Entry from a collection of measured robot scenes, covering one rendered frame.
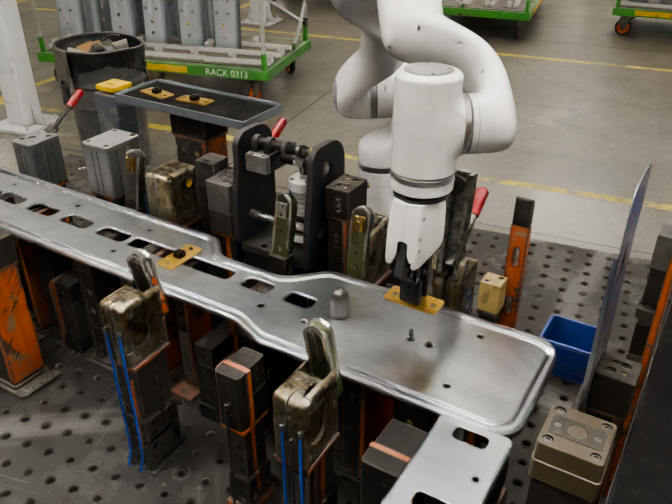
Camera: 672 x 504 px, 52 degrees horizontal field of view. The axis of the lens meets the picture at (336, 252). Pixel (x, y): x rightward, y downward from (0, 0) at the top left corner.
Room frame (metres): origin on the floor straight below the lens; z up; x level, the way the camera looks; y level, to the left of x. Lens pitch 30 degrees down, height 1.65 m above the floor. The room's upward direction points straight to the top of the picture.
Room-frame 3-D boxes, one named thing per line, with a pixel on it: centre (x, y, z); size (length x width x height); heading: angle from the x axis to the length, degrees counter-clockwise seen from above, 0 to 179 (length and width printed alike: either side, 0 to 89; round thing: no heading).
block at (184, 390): (1.09, 0.28, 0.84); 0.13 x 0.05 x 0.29; 149
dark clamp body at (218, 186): (1.26, 0.21, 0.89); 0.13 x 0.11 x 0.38; 149
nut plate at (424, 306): (0.84, -0.11, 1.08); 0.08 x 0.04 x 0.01; 59
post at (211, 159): (1.31, 0.25, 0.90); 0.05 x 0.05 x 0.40; 59
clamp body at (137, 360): (0.90, 0.32, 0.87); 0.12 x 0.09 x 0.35; 149
